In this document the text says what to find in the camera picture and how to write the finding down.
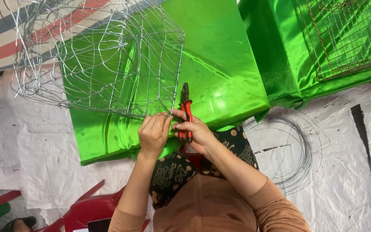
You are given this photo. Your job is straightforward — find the black patterned trousers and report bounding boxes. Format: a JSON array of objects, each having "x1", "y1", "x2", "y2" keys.
[{"x1": 149, "y1": 124, "x2": 259, "y2": 210}]

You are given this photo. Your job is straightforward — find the coil of thin steel wire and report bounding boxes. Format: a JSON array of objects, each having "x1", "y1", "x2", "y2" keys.
[{"x1": 243, "y1": 113, "x2": 331, "y2": 195}]

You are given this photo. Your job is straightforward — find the silver wire cage frame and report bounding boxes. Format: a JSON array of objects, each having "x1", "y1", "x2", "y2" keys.
[{"x1": 0, "y1": 0, "x2": 186, "y2": 118}]

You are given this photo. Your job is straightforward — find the red plastic chair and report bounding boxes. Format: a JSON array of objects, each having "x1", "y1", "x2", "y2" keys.
[{"x1": 32, "y1": 179, "x2": 152, "y2": 232}]

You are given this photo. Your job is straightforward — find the white plastic floor sheet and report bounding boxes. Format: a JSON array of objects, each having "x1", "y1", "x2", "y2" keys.
[{"x1": 0, "y1": 64, "x2": 371, "y2": 232}]

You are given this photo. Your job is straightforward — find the red plastic stool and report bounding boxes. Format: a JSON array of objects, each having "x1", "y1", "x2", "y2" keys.
[{"x1": 180, "y1": 143, "x2": 205, "y2": 171}]

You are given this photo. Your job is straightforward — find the green satin covered table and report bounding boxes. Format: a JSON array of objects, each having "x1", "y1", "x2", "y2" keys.
[{"x1": 57, "y1": 0, "x2": 271, "y2": 166}]

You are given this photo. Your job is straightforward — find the person's right hand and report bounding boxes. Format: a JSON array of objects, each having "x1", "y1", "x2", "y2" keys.
[{"x1": 170, "y1": 108, "x2": 219, "y2": 155}]

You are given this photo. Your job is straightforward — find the dark phone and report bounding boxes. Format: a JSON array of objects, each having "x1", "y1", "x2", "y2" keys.
[{"x1": 87, "y1": 218, "x2": 112, "y2": 232}]

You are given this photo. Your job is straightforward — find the person's left hand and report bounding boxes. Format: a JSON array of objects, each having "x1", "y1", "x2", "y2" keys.
[{"x1": 138, "y1": 112, "x2": 174, "y2": 159}]

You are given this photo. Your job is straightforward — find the red-handled pliers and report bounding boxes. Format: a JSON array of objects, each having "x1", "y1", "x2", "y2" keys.
[{"x1": 177, "y1": 82, "x2": 194, "y2": 143}]

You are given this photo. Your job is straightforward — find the green satin covered bench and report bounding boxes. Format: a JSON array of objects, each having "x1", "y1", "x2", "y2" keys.
[{"x1": 238, "y1": 0, "x2": 371, "y2": 110}]

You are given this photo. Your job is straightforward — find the brown shirt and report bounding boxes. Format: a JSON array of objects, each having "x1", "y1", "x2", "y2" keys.
[{"x1": 153, "y1": 174, "x2": 260, "y2": 232}]

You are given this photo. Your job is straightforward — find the rusty wire mesh panel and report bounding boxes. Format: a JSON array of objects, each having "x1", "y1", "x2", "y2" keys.
[{"x1": 296, "y1": 0, "x2": 371, "y2": 82}]

